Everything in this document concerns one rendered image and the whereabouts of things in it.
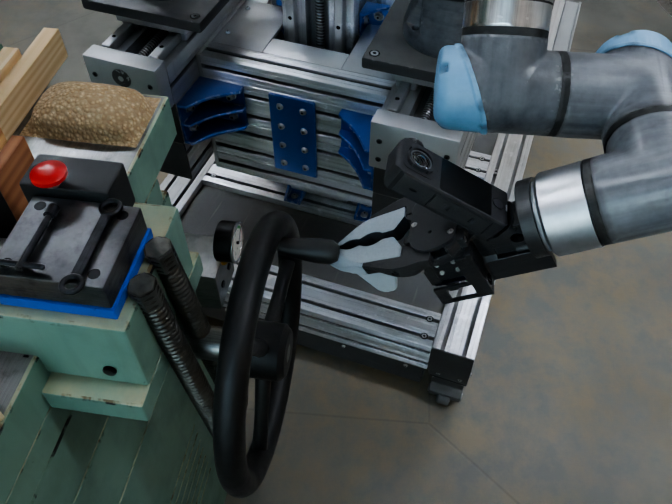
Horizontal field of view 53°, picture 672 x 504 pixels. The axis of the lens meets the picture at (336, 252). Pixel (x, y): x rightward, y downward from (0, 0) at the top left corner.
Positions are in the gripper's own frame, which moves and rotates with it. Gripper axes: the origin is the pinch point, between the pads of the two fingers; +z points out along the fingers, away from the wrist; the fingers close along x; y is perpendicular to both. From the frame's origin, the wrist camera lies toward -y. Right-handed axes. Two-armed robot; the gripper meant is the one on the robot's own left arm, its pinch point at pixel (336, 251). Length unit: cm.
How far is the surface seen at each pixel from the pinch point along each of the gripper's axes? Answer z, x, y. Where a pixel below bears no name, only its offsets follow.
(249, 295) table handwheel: 2.0, -10.6, -7.9
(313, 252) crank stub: 0.3, -2.3, -3.0
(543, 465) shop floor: 9, 21, 98
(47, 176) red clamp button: 13.0, -6.5, -23.0
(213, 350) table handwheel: 13.3, -8.9, 0.5
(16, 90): 31.7, 14.7, -23.6
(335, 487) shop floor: 46, 9, 76
